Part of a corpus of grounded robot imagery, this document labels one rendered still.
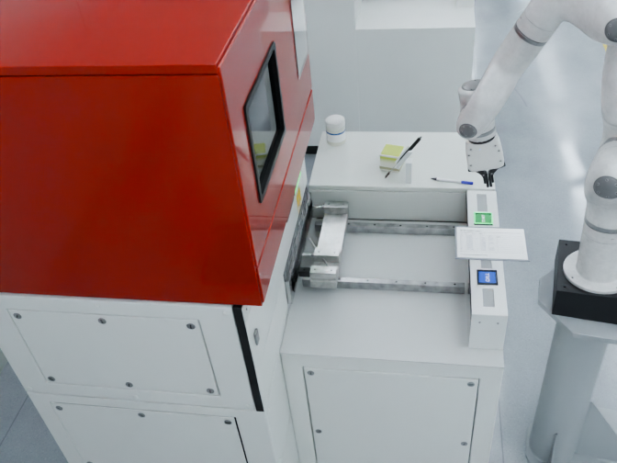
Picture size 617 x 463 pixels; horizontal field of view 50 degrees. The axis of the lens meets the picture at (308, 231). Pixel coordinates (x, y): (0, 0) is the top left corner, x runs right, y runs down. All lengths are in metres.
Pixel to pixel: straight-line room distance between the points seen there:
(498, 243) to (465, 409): 0.50
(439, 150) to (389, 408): 0.93
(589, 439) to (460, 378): 0.85
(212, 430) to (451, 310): 0.77
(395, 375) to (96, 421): 0.87
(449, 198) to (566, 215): 1.56
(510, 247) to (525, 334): 1.11
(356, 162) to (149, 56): 1.27
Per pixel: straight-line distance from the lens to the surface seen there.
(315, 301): 2.07
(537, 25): 1.72
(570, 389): 2.36
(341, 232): 2.21
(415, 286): 2.07
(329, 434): 2.25
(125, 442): 2.15
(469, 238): 2.06
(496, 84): 1.78
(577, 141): 4.37
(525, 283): 3.33
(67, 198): 1.46
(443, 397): 2.03
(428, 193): 2.26
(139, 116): 1.27
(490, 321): 1.87
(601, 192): 1.78
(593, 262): 2.00
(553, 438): 2.60
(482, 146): 1.95
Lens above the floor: 2.31
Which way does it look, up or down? 40 degrees down
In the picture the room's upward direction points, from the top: 7 degrees counter-clockwise
